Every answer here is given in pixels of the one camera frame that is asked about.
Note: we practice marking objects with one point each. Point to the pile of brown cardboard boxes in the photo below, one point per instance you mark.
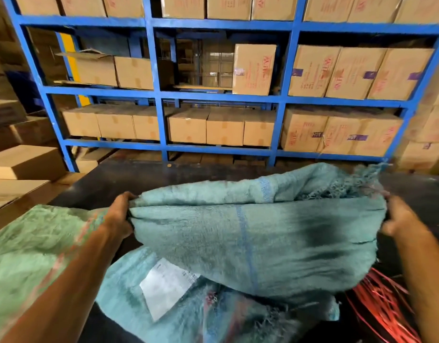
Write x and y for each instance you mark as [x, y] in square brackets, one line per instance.
[26, 162]

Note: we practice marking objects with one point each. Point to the person's left forearm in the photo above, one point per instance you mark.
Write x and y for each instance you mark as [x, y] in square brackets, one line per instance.
[62, 300]

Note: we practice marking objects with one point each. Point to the green woven sack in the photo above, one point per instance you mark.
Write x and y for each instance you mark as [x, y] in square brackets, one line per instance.
[29, 253]

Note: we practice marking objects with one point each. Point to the yellow vertical post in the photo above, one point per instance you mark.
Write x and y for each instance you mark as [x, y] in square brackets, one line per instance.
[67, 42]

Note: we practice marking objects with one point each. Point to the blue metal shelf rack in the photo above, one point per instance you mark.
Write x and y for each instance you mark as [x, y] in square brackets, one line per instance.
[223, 24]

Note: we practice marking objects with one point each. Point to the blue woven sack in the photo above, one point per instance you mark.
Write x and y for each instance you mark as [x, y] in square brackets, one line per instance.
[276, 239]

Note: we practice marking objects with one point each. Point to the person's right hand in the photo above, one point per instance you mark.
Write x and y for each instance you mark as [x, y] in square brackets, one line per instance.
[400, 221]

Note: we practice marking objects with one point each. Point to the tall stack of printed cartons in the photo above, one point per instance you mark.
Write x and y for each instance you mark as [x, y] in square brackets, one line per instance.
[423, 157]

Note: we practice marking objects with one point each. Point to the person's left hand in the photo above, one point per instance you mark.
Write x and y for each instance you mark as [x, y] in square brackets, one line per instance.
[120, 217]

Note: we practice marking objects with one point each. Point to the flat cardboard sheet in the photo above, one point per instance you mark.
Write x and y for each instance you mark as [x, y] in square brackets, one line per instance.
[201, 88]

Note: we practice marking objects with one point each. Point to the rows of red printed boxes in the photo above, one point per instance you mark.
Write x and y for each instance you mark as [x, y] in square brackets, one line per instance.
[351, 73]

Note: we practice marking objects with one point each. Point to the white paper label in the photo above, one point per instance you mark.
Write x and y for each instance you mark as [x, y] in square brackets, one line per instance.
[165, 285]

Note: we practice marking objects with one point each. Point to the person's right forearm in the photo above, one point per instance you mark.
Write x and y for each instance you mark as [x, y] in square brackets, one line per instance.
[430, 282]

